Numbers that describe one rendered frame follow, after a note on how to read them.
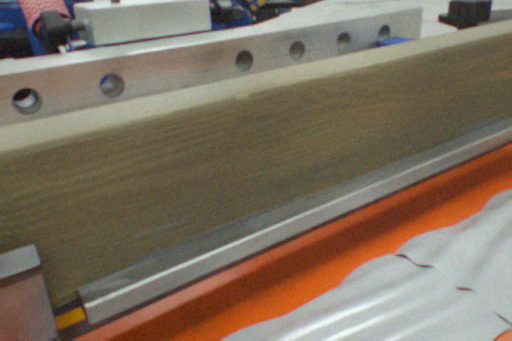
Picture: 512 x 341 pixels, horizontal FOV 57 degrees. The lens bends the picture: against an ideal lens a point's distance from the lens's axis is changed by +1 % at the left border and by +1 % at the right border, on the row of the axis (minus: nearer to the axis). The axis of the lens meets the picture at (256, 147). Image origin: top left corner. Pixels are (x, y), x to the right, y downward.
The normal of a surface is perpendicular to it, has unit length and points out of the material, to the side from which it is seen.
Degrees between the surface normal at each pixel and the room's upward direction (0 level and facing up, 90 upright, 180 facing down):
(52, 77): 90
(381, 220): 0
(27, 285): 90
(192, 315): 0
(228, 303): 0
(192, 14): 90
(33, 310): 90
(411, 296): 33
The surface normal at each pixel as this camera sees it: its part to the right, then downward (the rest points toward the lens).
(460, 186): -0.05, -0.92
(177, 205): 0.56, 0.29
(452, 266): 0.36, -0.65
